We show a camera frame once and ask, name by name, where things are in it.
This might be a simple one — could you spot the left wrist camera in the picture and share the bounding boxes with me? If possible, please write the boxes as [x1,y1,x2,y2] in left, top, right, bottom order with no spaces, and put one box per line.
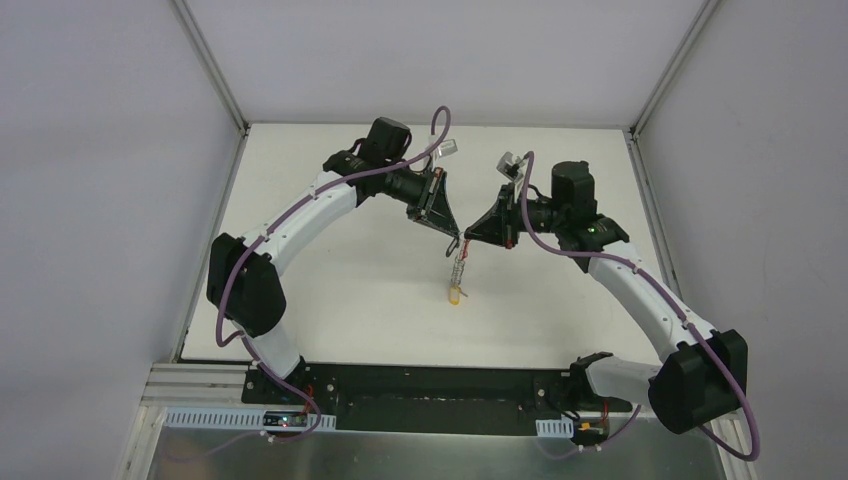
[430,139,458,160]

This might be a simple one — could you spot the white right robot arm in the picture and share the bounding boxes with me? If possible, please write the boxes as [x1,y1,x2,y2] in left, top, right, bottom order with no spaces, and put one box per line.
[465,155,759,441]

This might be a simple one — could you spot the black key tag with key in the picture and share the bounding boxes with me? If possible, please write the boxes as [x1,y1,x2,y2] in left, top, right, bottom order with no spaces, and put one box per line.
[445,237,460,258]

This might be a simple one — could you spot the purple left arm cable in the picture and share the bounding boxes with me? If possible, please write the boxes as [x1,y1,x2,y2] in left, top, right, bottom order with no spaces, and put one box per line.
[165,105,453,458]

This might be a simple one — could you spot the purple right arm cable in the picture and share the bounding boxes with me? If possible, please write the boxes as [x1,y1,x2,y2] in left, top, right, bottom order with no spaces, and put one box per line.
[516,152,762,463]

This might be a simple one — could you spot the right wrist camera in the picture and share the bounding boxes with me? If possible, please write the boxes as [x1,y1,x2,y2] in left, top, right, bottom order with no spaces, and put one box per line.
[496,151,527,184]

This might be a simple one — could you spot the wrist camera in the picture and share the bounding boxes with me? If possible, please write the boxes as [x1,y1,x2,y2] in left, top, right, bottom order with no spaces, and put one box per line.
[496,151,527,184]
[430,139,458,160]

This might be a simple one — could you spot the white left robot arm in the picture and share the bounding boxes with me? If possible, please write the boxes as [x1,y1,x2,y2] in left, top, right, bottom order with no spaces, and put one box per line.
[206,117,460,405]

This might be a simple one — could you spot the red-handled metal key holder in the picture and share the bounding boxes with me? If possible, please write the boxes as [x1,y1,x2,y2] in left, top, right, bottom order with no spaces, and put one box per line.
[450,239,470,289]

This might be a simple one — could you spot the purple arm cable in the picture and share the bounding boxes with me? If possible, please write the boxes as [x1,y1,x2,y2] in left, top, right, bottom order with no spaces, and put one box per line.
[165,105,453,458]
[516,152,762,463]

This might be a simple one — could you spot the aluminium frame rail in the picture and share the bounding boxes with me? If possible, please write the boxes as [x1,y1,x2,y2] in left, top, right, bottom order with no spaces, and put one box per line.
[141,363,248,407]

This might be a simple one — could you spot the yellow key tag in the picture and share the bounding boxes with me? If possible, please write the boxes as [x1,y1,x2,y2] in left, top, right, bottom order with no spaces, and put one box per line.
[448,285,464,305]

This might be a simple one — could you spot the white cable duct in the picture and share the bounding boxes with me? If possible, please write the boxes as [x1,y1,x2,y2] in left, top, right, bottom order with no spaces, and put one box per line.
[163,407,337,433]

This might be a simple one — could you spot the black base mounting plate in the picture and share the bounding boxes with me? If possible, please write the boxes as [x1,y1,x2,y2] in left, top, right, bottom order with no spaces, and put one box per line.
[241,363,632,436]

